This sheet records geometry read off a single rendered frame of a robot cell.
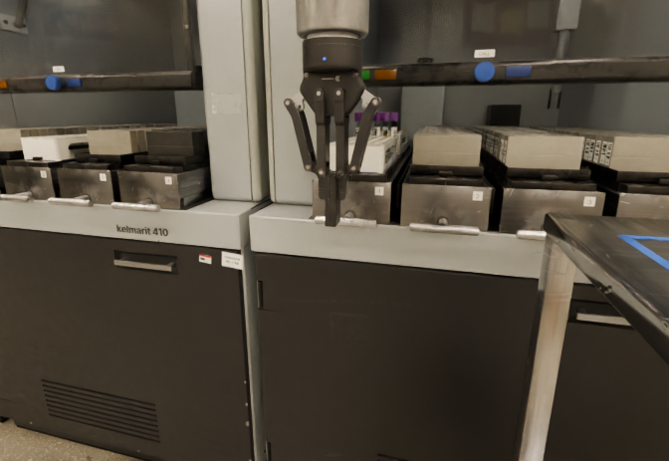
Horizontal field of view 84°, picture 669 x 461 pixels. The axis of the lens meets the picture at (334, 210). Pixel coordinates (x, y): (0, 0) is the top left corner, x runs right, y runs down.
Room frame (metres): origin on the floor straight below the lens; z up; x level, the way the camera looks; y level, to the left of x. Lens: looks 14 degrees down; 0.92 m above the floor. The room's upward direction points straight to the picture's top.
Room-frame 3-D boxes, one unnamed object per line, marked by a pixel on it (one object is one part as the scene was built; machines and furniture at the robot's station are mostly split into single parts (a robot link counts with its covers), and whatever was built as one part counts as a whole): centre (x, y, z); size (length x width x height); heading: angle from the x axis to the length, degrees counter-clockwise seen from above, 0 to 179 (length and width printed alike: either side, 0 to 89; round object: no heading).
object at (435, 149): (0.66, -0.19, 0.85); 0.12 x 0.02 x 0.06; 76
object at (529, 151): (0.62, -0.34, 0.85); 0.12 x 0.02 x 0.06; 75
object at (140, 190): (1.02, 0.28, 0.78); 0.73 x 0.14 x 0.09; 166
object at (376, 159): (0.79, -0.07, 0.83); 0.30 x 0.10 x 0.06; 166
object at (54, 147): (0.97, 0.61, 0.83); 0.30 x 0.10 x 0.06; 166
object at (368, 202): (0.92, -0.11, 0.78); 0.73 x 0.14 x 0.09; 166
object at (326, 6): (0.50, 0.00, 1.03); 0.09 x 0.09 x 0.06
